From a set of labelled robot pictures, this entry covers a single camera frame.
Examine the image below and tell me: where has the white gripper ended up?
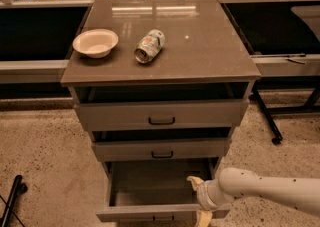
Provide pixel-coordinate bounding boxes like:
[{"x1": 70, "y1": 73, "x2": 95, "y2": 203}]
[{"x1": 187, "y1": 176, "x2": 234, "y2": 227}]

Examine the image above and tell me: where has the grey bottom drawer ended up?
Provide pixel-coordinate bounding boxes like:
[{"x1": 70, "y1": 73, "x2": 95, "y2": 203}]
[{"x1": 97, "y1": 158, "x2": 219, "y2": 223}]

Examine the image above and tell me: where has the grey drawer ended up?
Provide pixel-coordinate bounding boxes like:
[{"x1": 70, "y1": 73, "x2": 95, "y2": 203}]
[
  {"x1": 73, "y1": 82, "x2": 250, "y2": 132},
  {"x1": 92, "y1": 127, "x2": 231, "y2": 162},
  {"x1": 97, "y1": 158, "x2": 219, "y2": 223}
]

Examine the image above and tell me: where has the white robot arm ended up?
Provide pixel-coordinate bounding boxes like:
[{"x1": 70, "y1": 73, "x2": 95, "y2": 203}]
[{"x1": 187, "y1": 168, "x2": 320, "y2": 227}]

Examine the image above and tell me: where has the grey middle drawer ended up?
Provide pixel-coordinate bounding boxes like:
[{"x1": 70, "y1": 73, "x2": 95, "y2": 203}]
[{"x1": 92, "y1": 127, "x2": 231, "y2": 162}]

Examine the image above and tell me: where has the grey drawer cabinet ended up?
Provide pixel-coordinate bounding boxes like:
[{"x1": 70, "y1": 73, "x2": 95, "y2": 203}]
[{"x1": 60, "y1": 0, "x2": 262, "y2": 173}]

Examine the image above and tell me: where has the grey top drawer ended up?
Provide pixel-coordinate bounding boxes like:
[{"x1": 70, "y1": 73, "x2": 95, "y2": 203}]
[{"x1": 73, "y1": 82, "x2": 250, "y2": 132}]

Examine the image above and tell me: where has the black metal stand leg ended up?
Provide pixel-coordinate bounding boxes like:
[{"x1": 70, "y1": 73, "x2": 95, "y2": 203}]
[{"x1": 252, "y1": 86, "x2": 320, "y2": 145}]

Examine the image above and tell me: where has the green and white soda can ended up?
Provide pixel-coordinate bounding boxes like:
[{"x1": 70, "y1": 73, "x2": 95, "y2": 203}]
[{"x1": 134, "y1": 29, "x2": 165, "y2": 64}]

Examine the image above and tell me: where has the black tripod leg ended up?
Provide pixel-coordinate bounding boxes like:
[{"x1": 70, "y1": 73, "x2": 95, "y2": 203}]
[{"x1": 0, "y1": 175, "x2": 28, "y2": 227}]

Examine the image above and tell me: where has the white bowl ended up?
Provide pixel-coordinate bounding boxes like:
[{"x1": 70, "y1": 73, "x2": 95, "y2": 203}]
[{"x1": 72, "y1": 29, "x2": 118, "y2": 59}]

